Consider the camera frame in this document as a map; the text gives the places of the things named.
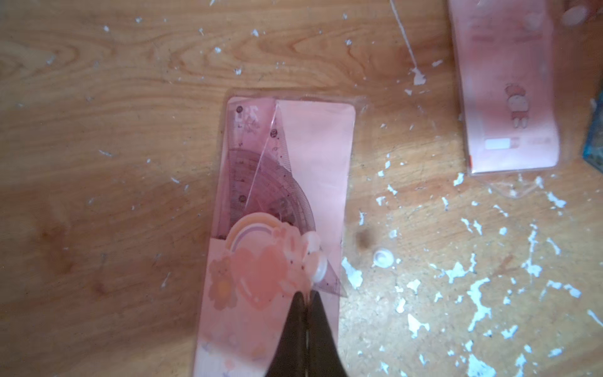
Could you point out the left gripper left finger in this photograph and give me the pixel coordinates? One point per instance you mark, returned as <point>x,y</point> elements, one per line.
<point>290,356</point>

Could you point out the pink tinted protractor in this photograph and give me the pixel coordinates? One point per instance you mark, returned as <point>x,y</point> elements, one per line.
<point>275,192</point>

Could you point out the pink tinted triangle ruler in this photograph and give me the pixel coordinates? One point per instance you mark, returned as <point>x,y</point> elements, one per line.
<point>276,146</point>

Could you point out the pink banknote bundle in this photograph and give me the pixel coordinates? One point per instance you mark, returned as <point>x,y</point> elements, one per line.
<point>255,268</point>

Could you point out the pink ruler set pouch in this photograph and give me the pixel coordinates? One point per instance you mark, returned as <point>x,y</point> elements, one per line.
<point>514,62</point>

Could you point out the pink tinted straight ruler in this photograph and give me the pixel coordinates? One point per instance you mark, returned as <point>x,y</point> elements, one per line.
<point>248,123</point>

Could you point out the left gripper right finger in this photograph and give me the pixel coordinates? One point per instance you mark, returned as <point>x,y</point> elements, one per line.
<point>322,355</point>

